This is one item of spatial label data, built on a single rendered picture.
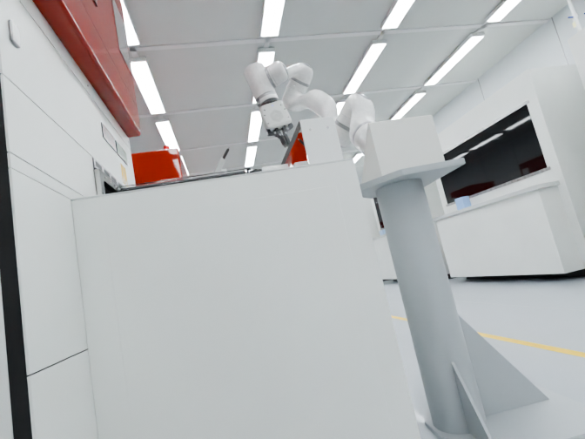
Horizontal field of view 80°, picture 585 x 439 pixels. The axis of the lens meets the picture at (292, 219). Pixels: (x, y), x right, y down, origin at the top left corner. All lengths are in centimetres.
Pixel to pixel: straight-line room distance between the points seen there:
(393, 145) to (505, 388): 86
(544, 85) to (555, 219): 128
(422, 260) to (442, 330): 22
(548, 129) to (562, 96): 41
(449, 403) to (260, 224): 82
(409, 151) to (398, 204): 18
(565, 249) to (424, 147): 285
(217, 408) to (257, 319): 18
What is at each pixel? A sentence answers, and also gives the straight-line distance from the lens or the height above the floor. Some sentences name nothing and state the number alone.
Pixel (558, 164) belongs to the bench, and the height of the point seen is 104.
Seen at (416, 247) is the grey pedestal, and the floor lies 58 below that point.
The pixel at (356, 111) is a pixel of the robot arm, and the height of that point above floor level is 116.
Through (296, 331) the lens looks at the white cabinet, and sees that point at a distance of 78.
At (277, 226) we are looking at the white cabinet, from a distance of 78.
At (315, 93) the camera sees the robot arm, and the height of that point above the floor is 136.
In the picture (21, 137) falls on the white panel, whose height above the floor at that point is 88.
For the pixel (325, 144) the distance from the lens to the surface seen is 92.
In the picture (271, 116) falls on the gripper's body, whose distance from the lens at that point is 135.
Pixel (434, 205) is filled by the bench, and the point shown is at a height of 113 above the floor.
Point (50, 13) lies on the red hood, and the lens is 100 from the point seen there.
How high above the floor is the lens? 58
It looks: 8 degrees up
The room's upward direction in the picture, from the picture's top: 12 degrees counter-clockwise
